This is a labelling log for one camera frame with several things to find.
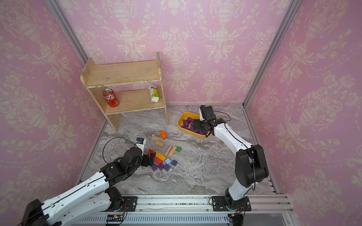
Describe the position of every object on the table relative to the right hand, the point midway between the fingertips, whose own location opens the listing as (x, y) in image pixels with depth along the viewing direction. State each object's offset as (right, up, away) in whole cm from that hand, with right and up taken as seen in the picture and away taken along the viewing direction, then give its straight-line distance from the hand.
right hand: (198, 123), depth 90 cm
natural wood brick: (-30, -11, +10) cm, 34 cm away
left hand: (-29, -17, -10) cm, 35 cm away
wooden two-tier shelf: (-59, +28, +22) cm, 69 cm away
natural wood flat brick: (-26, -14, +6) cm, 30 cm away
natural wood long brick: (-20, -18, +2) cm, 27 cm away
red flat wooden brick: (-26, -24, -1) cm, 35 cm away
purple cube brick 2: (-20, -27, -5) cm, 34 cm away
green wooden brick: (-13, -17, +4) cm, 22 cm away
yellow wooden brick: (-24, -21, -1) cm, 32 cm away
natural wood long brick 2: (-18, -20, +2) cm, 27 cm away
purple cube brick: (-15, -25, -1) cm, 29 cm away
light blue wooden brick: (-19, -23, -3) cm, 30 cm away
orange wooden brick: (-24, -9, +10) cm, 28 cm away
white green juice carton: (-29, +19, +1) cm, 35 cm away
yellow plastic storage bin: (-8, 0, +16) cm, 18 cm away
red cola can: (-53, +16, -7) cm, 56 cm away
